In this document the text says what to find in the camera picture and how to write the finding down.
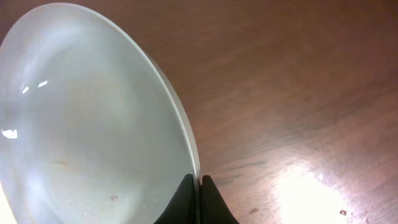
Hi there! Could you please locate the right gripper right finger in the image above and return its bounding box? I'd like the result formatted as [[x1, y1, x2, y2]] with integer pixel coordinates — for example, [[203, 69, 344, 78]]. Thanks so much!
[[200, 175, 239, 224]]

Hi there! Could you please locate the pale green plate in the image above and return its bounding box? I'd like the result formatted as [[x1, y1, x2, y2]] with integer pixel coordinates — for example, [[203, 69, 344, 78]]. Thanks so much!
[[1, 3, 200, 223]]

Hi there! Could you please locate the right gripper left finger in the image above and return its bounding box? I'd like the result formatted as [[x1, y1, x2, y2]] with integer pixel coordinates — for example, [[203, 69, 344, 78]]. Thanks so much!
[[154, 174, 196, 224]]

